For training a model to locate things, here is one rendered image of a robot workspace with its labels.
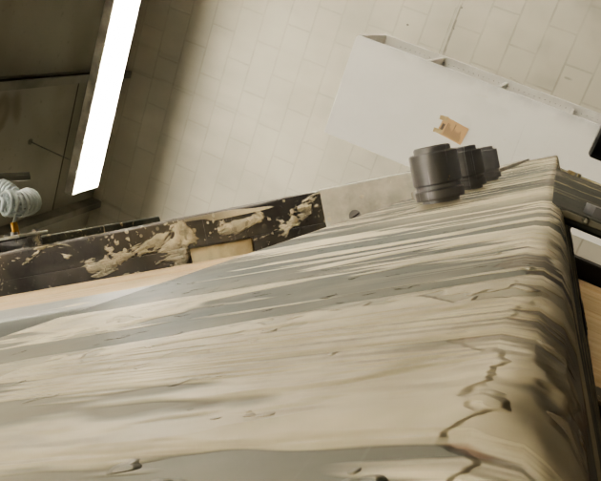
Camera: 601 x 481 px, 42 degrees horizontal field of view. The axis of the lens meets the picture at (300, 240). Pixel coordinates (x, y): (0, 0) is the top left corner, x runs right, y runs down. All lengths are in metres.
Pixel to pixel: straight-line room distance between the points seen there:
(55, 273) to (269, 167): 5.30
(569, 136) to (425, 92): 0.79
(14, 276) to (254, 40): 5.27
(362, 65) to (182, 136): 2.49
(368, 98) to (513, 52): 1.55
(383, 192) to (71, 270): 0.41
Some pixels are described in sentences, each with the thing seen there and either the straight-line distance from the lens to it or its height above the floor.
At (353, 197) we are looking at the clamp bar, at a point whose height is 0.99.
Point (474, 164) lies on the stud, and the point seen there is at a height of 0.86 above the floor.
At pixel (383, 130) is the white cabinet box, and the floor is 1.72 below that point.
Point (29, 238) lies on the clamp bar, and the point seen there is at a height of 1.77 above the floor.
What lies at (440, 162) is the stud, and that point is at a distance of 0.39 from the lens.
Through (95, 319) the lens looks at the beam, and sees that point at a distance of 0.17.
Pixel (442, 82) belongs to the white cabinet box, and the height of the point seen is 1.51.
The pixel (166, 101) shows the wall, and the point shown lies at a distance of 6.62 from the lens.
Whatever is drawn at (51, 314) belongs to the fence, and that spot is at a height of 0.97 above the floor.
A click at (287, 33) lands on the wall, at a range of 6.11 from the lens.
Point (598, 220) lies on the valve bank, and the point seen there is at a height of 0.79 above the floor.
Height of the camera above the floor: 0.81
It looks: 14 degrees up
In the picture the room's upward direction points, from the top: 66 degrees counter-clockwise
